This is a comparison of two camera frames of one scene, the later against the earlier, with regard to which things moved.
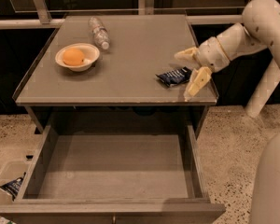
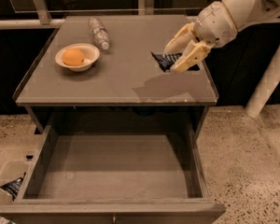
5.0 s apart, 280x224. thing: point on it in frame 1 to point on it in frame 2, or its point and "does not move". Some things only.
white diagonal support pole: x=264 y=89 does not move
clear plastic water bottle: x=100 y=33 does not move
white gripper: x=212 y=55 to x=215 y=24
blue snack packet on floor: x=12 y=187 does not move
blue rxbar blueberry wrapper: x=175 y=77 to x=165 y=61
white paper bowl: x=77 y=56 does not move
